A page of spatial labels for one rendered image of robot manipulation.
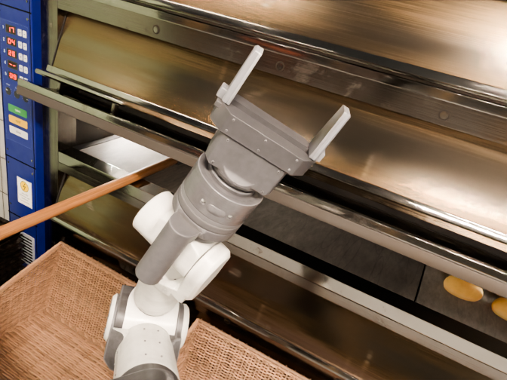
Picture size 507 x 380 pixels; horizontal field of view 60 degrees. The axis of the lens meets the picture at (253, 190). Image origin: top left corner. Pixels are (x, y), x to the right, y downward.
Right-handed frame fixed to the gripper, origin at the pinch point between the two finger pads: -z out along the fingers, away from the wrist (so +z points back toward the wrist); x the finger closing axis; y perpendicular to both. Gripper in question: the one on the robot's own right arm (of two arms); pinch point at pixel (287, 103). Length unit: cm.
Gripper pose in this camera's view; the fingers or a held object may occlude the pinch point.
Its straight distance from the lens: 46.1
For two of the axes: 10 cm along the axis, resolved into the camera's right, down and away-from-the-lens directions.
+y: 1.1, -5.4, 8.4
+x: -8.3, -5.1, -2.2
